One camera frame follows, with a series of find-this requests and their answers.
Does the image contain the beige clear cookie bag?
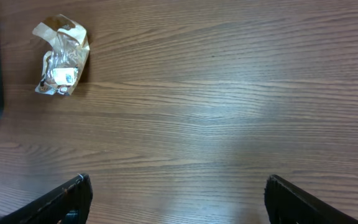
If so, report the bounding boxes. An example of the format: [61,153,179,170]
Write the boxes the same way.
[32,14,90,96]

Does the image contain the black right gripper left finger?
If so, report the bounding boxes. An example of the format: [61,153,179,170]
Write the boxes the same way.
[0,173,93,224]

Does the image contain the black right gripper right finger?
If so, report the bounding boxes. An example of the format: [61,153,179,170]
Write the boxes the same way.
[264,175,358,224]

